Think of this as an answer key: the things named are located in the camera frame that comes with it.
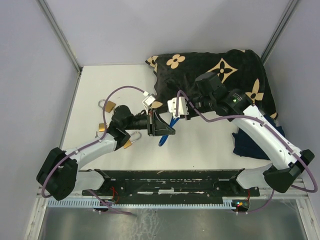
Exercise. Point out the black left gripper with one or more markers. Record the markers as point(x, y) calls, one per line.
point(156, 125)

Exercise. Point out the large brass padlock with keys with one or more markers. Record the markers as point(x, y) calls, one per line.
point(134, 137)

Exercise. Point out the brass padlock with key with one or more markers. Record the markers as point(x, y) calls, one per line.
point(108, 106)

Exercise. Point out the small brass padlock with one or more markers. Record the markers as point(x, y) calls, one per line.
point(102, 127)

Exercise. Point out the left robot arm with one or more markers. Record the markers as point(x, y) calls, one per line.
point(61, 174)

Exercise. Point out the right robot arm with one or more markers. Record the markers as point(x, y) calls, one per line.
point(287, 160)

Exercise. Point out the black floral patterned blanket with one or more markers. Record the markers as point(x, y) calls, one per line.
point(236, 69)

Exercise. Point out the dark blue cloth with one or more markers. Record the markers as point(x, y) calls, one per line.
point(244, 146)

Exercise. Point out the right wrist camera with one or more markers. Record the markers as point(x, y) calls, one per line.
point(178, 107)

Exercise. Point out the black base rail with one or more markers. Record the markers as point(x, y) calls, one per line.
point(173, 185)

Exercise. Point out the white slotted cable duct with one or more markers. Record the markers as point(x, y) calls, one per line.
point(93, 202)

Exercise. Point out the left aluminium frame post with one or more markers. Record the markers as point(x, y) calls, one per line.
point(45, 8)

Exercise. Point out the aluminium frame post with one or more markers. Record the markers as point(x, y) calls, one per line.
point(45, 8)
point(280, 27)

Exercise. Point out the right aluminium frame post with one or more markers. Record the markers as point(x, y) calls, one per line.
point(280, 27)

